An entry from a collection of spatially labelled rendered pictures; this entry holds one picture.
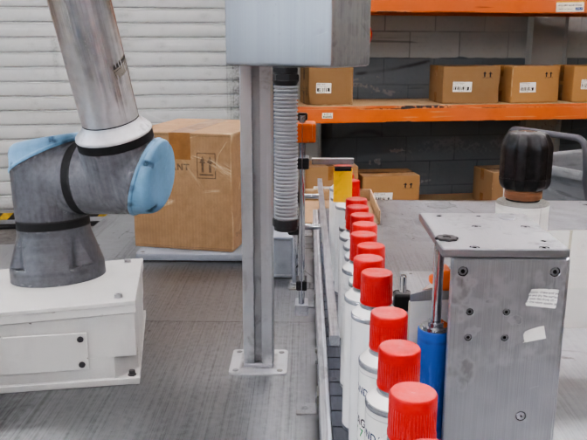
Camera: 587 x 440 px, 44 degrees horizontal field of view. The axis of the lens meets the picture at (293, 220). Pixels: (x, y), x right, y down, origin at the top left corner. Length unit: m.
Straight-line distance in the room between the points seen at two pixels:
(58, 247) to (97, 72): 0.29
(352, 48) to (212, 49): 4.46
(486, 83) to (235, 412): 4.37
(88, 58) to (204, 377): 0.49
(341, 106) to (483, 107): 0.97
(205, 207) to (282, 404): 0.73
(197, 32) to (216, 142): 3.77
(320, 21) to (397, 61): 4.86
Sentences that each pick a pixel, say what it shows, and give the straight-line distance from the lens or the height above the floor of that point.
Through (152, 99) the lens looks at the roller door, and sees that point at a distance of 5.38.
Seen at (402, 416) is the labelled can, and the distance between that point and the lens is 0.51.
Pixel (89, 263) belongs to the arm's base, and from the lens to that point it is 1.21.
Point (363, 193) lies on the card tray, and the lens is 2.29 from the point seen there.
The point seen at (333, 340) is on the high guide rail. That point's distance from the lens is 0.92.
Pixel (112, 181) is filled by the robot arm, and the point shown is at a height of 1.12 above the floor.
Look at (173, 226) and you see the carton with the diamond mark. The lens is 1.70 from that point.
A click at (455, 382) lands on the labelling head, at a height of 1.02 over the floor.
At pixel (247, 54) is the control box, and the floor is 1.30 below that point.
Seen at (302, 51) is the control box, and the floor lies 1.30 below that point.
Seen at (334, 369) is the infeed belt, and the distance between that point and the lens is 1.02.
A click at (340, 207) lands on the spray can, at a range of 1.25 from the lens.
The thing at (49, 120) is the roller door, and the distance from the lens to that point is 5.46.
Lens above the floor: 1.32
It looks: 14 degrees down
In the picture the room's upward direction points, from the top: straight up
